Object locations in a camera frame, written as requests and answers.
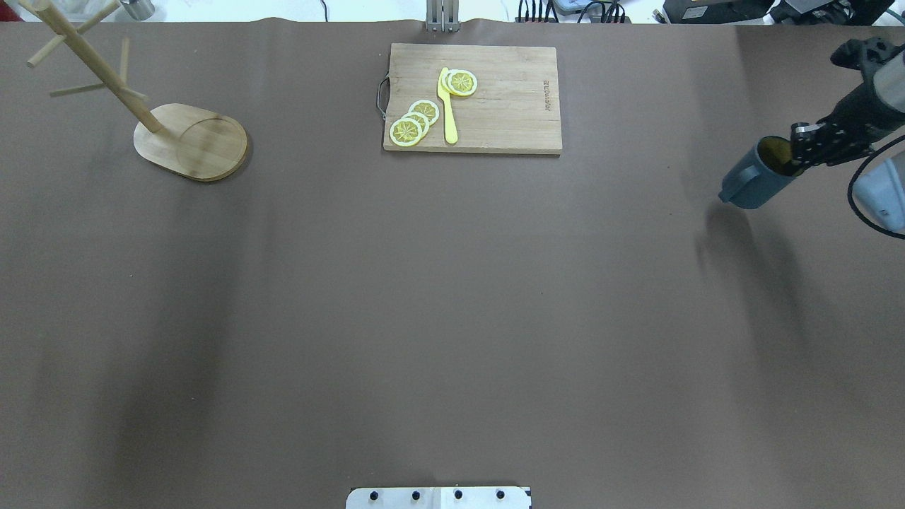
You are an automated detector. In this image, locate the aluminium frame post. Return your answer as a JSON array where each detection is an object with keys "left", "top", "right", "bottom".
[{"left": 426, "top": 0, "right": 461, "bottom": 33}]

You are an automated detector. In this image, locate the lemon slice under knife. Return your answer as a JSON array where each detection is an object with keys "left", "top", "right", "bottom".
[{"left": 440, "top": 69, "right": 478, "bottom": 97}]

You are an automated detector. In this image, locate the lemon slice back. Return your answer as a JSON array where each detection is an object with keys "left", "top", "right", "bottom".
[{"left": 408, "top": 100, "right": 440, "bottom": 126}]

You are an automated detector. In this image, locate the dark teal mug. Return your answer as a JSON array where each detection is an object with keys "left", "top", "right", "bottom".
[{"left": 718, "top": 136, "right": 801, "bottom": 210}]

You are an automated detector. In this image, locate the wooden cutting board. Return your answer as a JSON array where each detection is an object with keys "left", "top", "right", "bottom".
[{"left": 383, "top": 42, "right": 563, "bottom": 157}]

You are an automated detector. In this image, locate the lemon slice middle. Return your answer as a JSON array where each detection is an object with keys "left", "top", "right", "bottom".
[{"left": 401, "top": 112, "right": 431, "bottom": 136}]

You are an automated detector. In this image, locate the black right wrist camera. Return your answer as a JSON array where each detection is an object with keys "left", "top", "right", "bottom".
[{"left": 830, "top": 37, "right": 903, "bottom": 71}]

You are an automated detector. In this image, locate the yellow plastic knife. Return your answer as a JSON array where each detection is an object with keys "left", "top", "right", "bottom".
[{"left": 436, "top": 67, "right": 459, "bottom": 145}]

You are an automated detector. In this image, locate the wooden cup storage rack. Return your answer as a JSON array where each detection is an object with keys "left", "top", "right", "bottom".
[{"left": 18, "top": 1, "right": 250, "bottom": 182}]

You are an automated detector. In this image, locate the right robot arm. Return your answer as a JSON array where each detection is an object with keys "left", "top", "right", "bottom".
[{"left": 782, "top": 37, "right": 904, "bottom": 240}]

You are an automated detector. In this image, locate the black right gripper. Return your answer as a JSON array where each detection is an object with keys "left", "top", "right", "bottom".
[{"left": 789, "top": 83, "right": 893, "bottom": 172}]

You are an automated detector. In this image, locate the small steel cup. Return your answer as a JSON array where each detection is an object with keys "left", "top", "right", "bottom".
[{"left": 119, "top": 0, "right": 156, "bottom": 21}]

